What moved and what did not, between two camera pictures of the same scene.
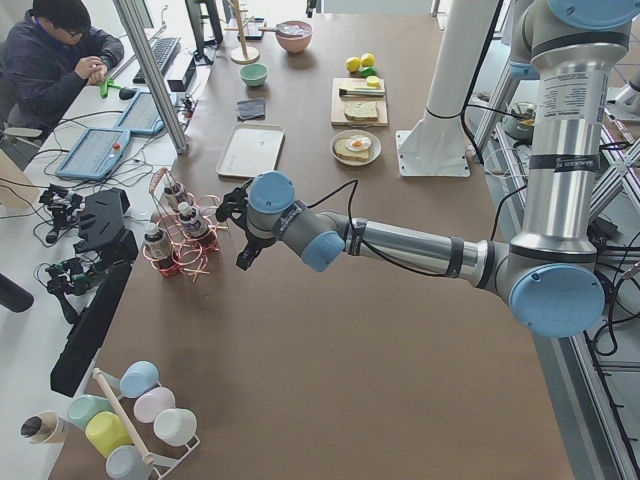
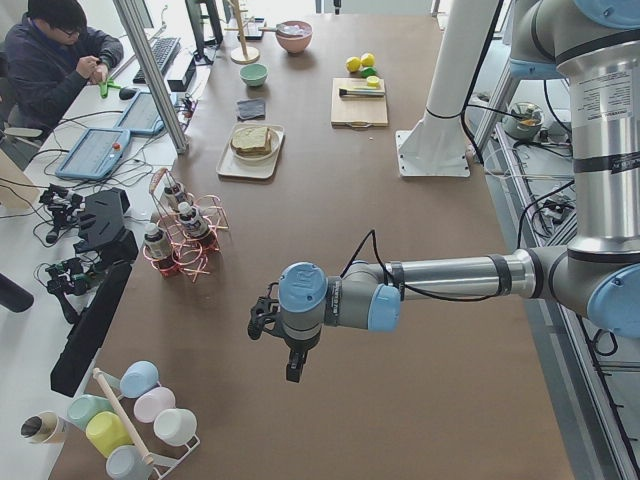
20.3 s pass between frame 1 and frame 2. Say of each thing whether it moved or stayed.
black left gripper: moved
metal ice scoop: stayed
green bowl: stayed
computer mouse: stayed
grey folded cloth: stayed
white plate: moved
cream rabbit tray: stayed
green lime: stayed
